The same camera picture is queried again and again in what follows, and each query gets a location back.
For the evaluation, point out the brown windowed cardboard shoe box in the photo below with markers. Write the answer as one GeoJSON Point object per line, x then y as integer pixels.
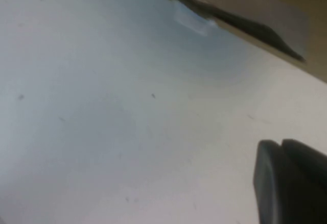
{"type": "Point", "coordinates": [281, 2]}

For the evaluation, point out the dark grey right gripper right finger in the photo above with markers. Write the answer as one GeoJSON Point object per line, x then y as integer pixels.
{"type": "Point", "coordinates": [309, 161]}

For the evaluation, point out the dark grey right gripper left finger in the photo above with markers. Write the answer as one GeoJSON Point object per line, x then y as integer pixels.
{"type": "Point", "coordinates": [286, 196]}

